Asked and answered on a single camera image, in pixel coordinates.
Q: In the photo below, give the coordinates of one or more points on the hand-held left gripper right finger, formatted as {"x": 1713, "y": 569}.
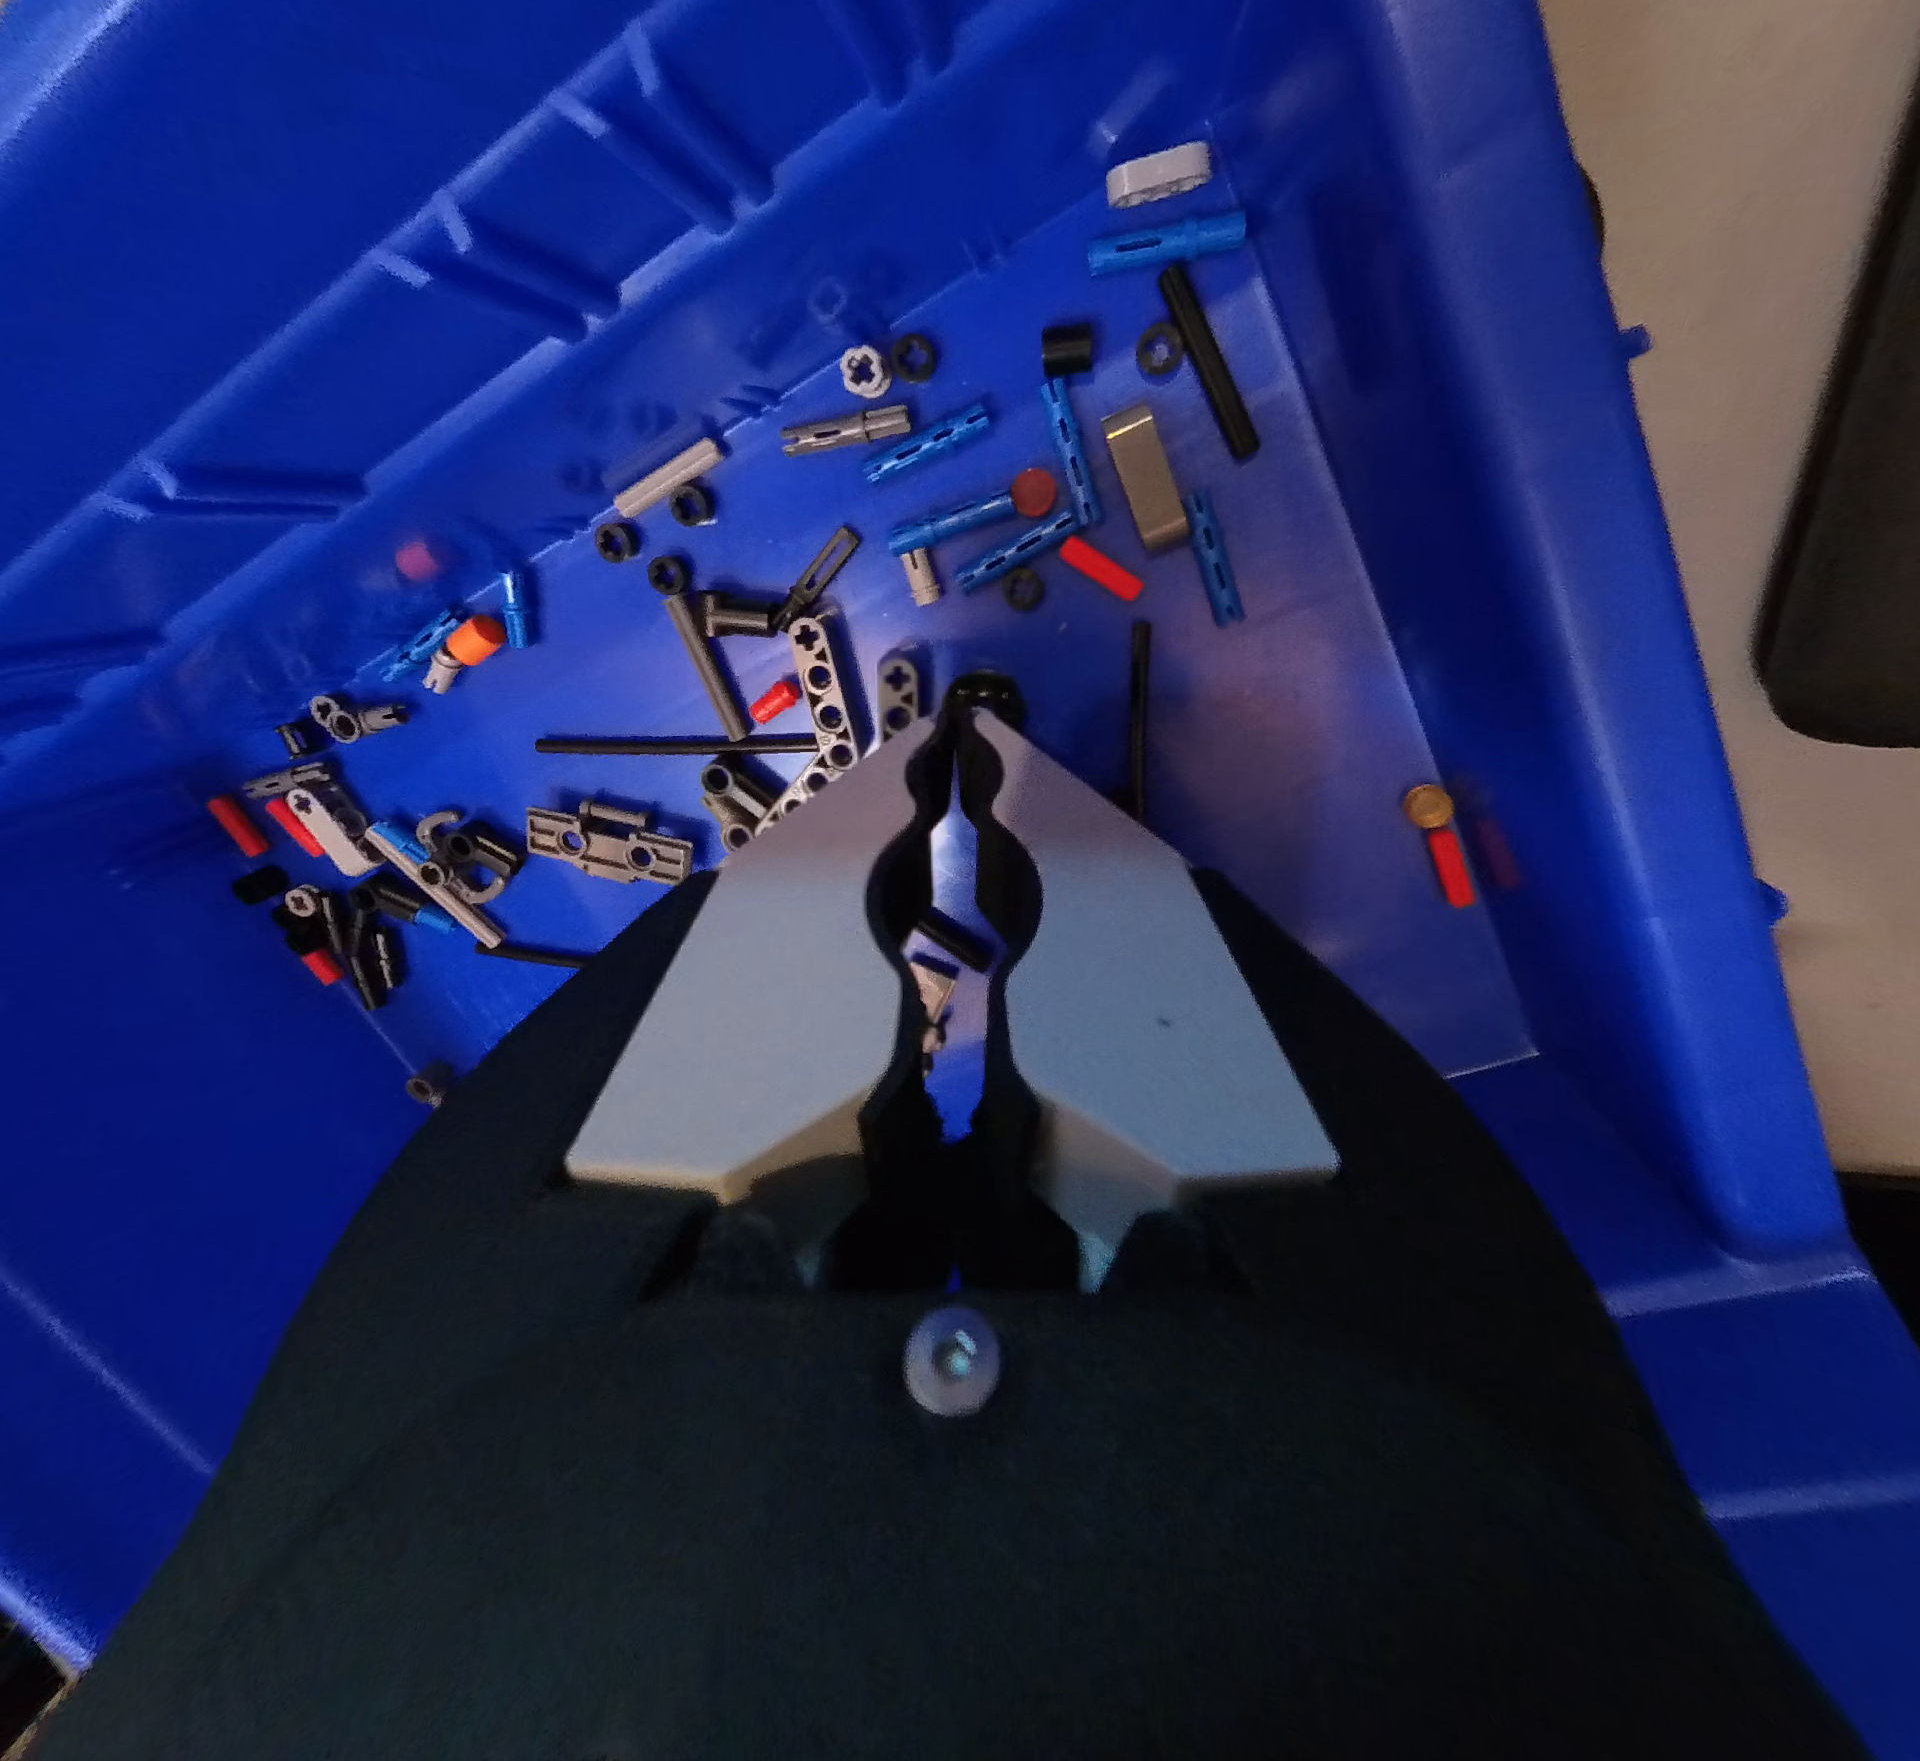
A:
{"x": 1171, "y": 1041}

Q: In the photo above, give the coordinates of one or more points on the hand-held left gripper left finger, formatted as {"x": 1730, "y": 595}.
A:
{"x": 752, "y": 1041}

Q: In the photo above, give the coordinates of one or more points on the round black disc piece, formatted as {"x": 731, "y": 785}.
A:
{"x": 988, "y": 692}

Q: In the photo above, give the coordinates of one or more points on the blue plastic bin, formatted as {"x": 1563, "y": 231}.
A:
{"x": 301, "y": 292}

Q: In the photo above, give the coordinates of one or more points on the black steering link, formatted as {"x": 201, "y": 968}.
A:
{"x": 735, "y": 613}

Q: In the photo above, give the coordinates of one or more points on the dark grey holed plate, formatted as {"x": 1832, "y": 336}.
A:
{"x": 608, "y": 844}

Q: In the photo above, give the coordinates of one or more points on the light grey axle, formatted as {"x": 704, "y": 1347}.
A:
{"x": 472, "y": 925}

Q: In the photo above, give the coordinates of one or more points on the long thin black axle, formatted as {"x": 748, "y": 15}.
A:
{"x": 647, "y": 744}
{"x": 1141, "y": 711}

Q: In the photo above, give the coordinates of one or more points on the red pin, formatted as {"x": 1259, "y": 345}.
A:
{"x": 1451, "y": 865}
{"x": 1102, "y": 569}

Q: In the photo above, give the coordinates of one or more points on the small red connector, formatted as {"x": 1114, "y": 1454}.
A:
{"x": 775, "y": 701}

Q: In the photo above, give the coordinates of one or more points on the amber round stud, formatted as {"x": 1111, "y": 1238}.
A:
{"x": 1427, "y": 808}

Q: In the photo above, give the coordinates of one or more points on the grey bent liftarm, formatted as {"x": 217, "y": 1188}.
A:
{"x": 904, "y": 696}
{"x": 826, "y": 680}

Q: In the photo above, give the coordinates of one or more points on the dark grey axle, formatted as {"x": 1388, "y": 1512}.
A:
{"x": 704, "y": 659}

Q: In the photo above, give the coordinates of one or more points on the short red axle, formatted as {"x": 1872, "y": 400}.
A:
{"x": 324, "y": 966}

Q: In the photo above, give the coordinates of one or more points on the light grey thin liftarm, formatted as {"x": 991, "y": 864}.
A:
{"x": 342, "y": 840}

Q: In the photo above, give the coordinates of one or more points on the small light grey pin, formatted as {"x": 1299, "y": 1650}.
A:
{"x": 447, "y": 671}

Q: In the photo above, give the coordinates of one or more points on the orange bush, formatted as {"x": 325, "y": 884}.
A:
{"x": 482, "y": 640}

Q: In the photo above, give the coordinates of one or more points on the long blue pin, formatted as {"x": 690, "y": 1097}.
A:
{"x": 421, "y": 646}
{"x": 1166, "y": 247}
{"x": 1215, "y": 557}
{"x": 1022, "y": 552}
{"x": 927, "y": 440}
{"x": 1070, "y": 449}
{"x": 953, "y": 523}

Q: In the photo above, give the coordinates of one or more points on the short blue pin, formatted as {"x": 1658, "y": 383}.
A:
{"x": 517, "y": 610}

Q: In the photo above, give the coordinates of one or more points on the small tan pin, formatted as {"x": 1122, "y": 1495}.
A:
{"x": 923, "y": 579}

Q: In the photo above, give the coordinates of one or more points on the grey pin connector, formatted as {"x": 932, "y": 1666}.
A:
{"x": 347, "y": 719}

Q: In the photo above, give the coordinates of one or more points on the small black oval bush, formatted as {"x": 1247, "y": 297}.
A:
{"x": 259, "y": 883}

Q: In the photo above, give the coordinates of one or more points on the dark grey axle pin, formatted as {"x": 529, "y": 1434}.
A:
{"x": 286, "y": 784}

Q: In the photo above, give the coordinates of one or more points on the dark red round piece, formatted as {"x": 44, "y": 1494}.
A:
{"x": 1033, "y": 495}

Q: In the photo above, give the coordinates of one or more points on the light grey tube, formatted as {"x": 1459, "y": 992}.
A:
{"x": 670, "y": 476}

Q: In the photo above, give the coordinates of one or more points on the dark grey axle connector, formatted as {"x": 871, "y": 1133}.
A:
{"x": 845, "y": 431}

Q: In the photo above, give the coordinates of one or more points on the thick black axle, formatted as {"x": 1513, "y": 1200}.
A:
{"x": 1210, "y": 360}

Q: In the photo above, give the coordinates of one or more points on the light grey cross bush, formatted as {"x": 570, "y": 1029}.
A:
{"x": 864, "y": 365}

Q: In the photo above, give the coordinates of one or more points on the black cylinder piece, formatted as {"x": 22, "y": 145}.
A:
{"x": 1068, "y": 351}

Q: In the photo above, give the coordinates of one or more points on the light grey small beam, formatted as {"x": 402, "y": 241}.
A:
{"x": 1160, "y": 174}

